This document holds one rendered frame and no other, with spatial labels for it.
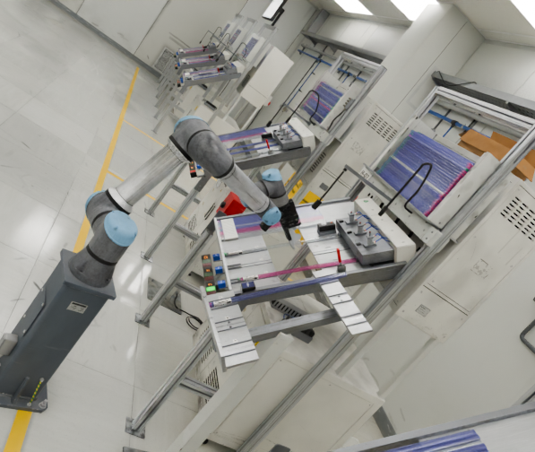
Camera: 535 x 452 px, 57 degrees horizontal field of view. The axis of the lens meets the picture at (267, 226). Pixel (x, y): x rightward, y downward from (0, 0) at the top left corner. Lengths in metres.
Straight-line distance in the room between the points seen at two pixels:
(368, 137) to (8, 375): 2.47
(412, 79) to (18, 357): 4.42
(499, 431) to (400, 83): 4.24
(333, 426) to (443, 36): 4.00
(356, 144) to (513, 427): 2.29
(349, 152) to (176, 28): 7.43
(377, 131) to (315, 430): 1.92
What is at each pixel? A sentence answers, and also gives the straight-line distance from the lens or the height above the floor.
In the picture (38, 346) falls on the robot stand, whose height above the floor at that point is 0.26.
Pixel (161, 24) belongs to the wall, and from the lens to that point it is 10.38.
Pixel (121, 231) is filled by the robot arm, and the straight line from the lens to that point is 1.66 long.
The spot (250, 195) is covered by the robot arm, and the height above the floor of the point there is 1.07.
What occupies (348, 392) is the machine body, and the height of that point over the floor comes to 0.58.
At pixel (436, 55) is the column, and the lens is 5.42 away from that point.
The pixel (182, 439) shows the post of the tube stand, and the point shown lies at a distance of 1.98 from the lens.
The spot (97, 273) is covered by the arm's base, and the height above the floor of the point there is 0.60.
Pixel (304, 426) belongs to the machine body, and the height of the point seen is 0.32.
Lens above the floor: 1.45
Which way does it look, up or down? 14 degrees down
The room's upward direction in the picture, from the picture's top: 39 degrees clockwise
